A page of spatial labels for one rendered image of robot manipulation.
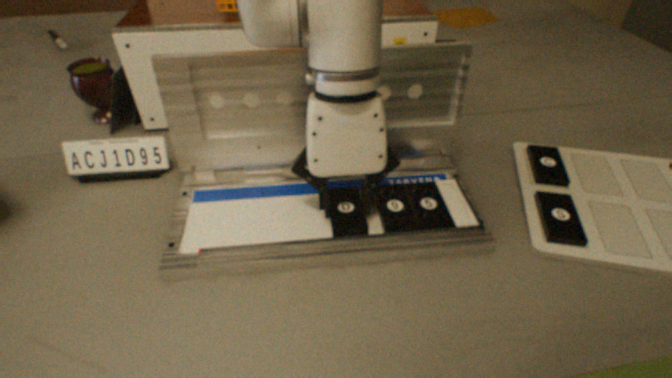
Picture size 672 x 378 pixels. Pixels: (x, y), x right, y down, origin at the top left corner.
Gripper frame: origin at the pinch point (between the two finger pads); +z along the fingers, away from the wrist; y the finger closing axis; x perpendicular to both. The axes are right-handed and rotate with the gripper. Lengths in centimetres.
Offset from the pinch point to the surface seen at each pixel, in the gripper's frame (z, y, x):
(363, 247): 4.0, 1.5, -5.8
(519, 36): -10, 60, 70
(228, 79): -15.1, -15.2, 10.4
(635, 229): 5.1, 40.5, -5.1
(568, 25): -11, 78, 77
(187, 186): 0.8, -23.7, 9.3
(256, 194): 1.6, -13.0, 6.6
